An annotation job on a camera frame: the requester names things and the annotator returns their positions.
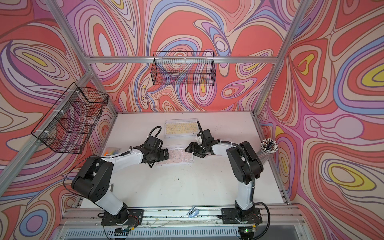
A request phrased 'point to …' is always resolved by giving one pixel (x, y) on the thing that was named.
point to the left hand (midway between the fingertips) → (166, 157)
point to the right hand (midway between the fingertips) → (189, 155)
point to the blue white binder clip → (193, 212)
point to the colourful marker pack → (112, 150)
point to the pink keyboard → (179, 156)
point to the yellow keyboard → (181, 128)
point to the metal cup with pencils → (268, 146)
